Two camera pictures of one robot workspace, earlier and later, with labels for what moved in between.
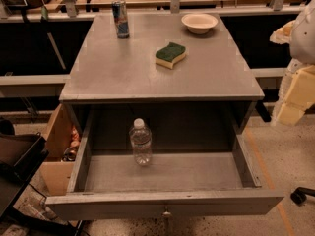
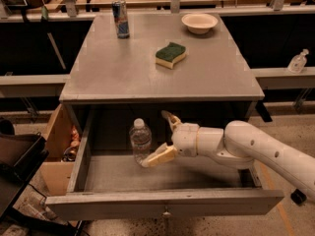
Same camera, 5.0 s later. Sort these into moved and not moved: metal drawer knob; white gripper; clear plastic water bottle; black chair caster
Moved: white gripper
Not moved: clear plastic water bottle; black chair caster; metal drawer knob
